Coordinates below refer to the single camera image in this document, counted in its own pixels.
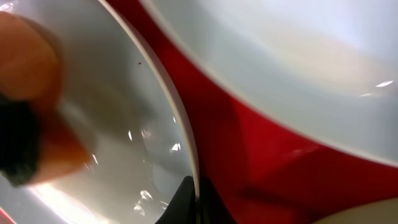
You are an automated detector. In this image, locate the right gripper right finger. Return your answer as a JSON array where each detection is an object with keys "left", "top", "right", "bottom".
[{"left": 200, "top": 178, "right": 237, "bottom": 224}]

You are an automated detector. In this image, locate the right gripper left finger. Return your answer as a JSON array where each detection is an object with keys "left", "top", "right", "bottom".
[{"left": 155, "top": 176, "right": 197, "bottom": 224}]

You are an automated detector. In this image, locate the light blue plate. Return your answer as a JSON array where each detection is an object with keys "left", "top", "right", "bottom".
[
  {"left": 1, "top": 0, "right": 199, "bottom": 223},
  {"left": 313, "top": 198, "right": 397, "bottom": 224},
  {"left": 142, "top": 0, "right": 397, "bottom": 166}
]

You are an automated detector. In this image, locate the green and orange sponge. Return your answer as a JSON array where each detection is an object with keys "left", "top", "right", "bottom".
[{"left": 1, "top": 12, "right": 90, "bottom": 187}]

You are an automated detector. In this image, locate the red plastic tray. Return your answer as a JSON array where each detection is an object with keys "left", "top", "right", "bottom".
[{"left": 0, "top": 0, "right": 398, "bottom": 224}]

